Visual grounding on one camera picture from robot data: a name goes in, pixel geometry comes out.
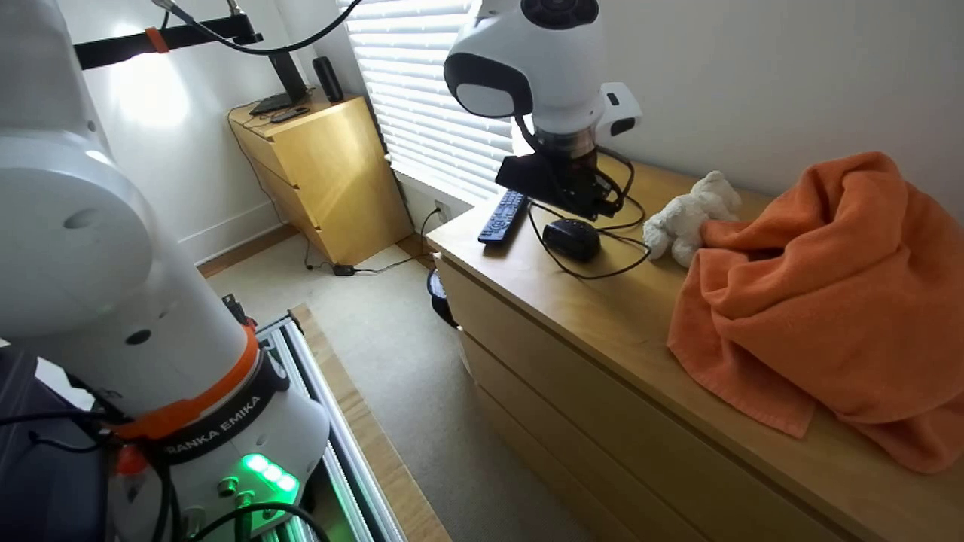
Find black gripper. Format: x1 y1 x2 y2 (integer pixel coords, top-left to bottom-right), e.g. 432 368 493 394
493 129 630 225

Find white plush toy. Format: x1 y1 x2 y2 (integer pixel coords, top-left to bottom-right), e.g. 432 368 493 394
637 169 743 271

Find black TV remote control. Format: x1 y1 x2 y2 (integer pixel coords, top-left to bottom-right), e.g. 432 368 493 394
475 187 531 250

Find wooden table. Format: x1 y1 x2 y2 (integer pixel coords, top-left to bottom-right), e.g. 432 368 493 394
424 148 964 542

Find white window blinds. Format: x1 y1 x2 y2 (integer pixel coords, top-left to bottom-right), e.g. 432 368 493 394
342 0 531 206

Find orange towel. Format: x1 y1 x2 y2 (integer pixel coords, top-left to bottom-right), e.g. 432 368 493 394
667 148 964 474

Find small light wooden cabinet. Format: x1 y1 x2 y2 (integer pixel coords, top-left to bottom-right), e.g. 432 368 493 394
226 93 417 271

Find black upright speaker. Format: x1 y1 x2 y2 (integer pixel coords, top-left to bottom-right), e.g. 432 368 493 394
310 54 347 106

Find brown wooden floor board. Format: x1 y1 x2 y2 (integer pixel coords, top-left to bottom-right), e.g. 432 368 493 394
287 305 451 542

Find black monitor stand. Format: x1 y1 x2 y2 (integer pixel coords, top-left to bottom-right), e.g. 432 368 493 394
247 48 312 119

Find thin black clock cable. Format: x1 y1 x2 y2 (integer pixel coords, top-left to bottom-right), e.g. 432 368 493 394
525 148 658 287

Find black floor cable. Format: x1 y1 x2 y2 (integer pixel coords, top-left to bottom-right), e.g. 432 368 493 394
298 198 445 280

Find black overhead cable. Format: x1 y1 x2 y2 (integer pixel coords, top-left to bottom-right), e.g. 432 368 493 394
149 0 367 60

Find black bar with orange strap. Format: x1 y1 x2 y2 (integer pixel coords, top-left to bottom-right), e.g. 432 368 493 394
73 12 266 71

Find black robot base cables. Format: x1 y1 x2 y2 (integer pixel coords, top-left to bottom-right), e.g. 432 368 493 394
0 394 333 542

